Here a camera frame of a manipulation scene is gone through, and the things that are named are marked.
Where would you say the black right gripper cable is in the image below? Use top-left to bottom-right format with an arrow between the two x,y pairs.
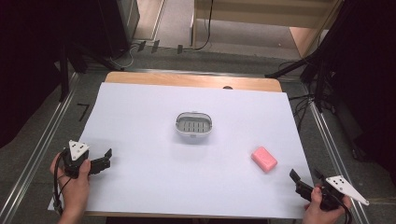
330,186 -> 354,224

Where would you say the white paper sheet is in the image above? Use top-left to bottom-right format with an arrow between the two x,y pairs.
47,81 -> 314,220

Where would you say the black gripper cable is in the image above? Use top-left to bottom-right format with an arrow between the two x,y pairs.
330,186 -> 354,224
51,148 -> 73,217

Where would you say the person's left hand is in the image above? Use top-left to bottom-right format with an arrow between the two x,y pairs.
49,152 -> 92,217

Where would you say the white floor cable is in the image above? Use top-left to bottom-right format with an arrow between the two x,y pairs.
109,43 -> 141,70

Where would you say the light wooden cabinet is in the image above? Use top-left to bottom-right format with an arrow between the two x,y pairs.
190,0 -> 344,59

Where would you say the pink soap bar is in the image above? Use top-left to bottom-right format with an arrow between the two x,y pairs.
250,146 -> 278,174

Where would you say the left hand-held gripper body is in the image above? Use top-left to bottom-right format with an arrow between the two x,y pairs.
61,139 -> 92,180

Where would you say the black hanging cable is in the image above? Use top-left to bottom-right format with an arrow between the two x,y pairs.
194,0 -> 215,51

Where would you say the black metal stand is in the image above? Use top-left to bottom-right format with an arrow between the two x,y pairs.
54,40 -> 94,103

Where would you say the white soap dish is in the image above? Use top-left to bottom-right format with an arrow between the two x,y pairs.
175,110 -> 214,137

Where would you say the bundle of black floor cables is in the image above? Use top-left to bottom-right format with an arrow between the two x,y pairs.
278,60 -> 335,132

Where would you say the metal floor rail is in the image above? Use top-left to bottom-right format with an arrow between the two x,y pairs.
0,72 -> 81,224
307,101 -> 372,224

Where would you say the black curtain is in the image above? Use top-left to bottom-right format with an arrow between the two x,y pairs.
0,0 -> 134,149
306,0 -> 396,180

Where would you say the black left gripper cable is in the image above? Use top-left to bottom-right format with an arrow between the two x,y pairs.
51,148 -> 73,217

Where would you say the wooden table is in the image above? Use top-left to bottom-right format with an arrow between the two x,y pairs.
84,71 -> 283,218

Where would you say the person's right hand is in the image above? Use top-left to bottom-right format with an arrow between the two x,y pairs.
302,184 -> 353,224

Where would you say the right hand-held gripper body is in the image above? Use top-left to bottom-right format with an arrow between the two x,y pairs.
311,175 -> 371,212

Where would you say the black stand leg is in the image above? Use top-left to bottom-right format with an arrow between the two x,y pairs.
264,49 -> 321,79

